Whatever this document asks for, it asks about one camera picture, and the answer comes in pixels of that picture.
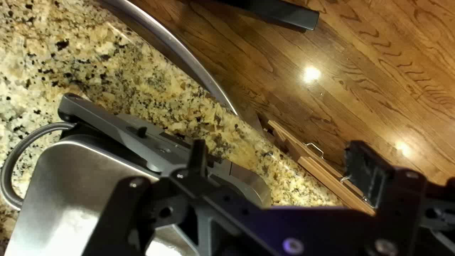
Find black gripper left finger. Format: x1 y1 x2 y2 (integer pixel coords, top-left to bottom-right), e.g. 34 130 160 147
82 137 267 256

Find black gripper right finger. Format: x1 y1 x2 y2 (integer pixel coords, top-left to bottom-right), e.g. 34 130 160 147
344 139 455 256

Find silver sandwich maker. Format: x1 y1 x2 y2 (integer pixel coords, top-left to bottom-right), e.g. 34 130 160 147
4 92 274 256

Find wooden drawer cabinet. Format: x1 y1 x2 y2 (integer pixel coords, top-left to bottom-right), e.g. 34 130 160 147
257 110 378 217

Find dark metal stand base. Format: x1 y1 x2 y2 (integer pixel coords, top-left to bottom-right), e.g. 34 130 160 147
221 0 321 34

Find dark power cable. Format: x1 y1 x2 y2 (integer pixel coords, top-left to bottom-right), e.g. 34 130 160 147
0 120 75 211

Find dishwasher with curved handle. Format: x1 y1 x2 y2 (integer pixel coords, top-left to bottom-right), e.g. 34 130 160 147
100 0 240 117

